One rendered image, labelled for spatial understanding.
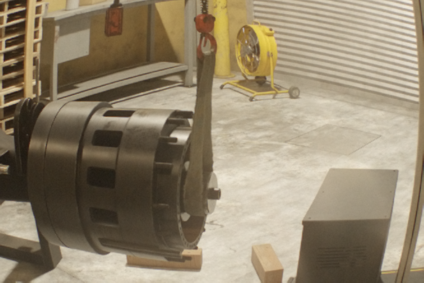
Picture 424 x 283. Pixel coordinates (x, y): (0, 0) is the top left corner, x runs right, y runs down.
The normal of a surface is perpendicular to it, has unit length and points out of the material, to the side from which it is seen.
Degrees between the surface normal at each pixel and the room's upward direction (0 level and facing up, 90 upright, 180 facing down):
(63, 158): 57
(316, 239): 90
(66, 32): 90
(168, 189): 70
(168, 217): 95
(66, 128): 34
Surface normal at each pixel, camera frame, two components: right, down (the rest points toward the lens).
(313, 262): -0.30, 0.25
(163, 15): 0.76, 0.15
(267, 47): 0.42, 0.03
